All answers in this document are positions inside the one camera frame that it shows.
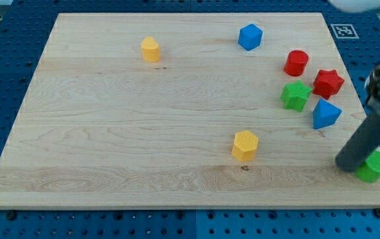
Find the green star block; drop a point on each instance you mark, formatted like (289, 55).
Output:
(295, 96)

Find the red star block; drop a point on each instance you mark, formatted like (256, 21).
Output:
(327, 83)

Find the blue cube block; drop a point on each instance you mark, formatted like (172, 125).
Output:
(250, 37)

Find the blue triangle block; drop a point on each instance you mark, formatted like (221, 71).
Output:
(325, 114)

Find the red cylinder block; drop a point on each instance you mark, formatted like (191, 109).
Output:
(296, 62)

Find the wooden board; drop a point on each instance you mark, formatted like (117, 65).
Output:
(101, 129)

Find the green cylinder block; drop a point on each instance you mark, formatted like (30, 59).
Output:
(369, 171)

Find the yellow hexagon block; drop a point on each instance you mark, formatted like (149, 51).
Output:
(245, 146)

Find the white fiducial marker tag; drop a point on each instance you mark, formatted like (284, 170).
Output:
(344, 31)

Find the yellow heart block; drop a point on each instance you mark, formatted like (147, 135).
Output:
(150, 49)

